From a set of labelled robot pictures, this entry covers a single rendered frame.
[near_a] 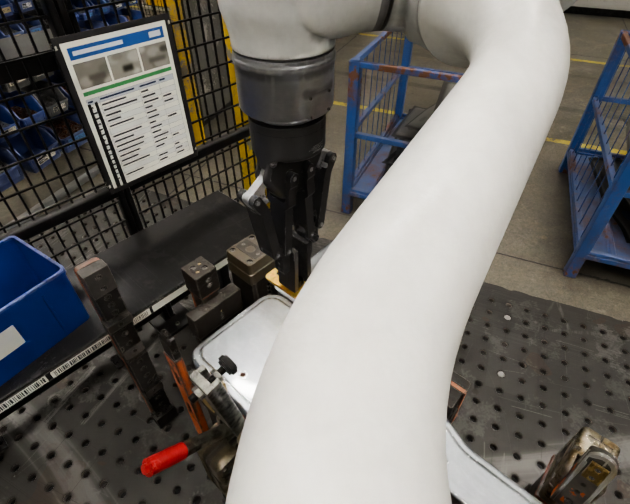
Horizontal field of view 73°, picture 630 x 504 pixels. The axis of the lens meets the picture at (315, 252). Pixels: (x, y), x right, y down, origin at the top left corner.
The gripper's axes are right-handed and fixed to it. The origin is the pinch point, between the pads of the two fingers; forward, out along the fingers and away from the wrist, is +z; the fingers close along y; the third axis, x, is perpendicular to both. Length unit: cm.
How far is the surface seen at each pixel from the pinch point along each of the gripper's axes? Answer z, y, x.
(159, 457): 14.4, -24.3, -0.4
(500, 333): 59, 61, -19
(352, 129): 69, 149, 102
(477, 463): 28.9, 7.9, -29.1
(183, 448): 16.3, -21.6, -0.7
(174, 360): 12.8, -15.7, 8.5
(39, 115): 56, 33, 215
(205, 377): 8.8, -15.5, 0.7
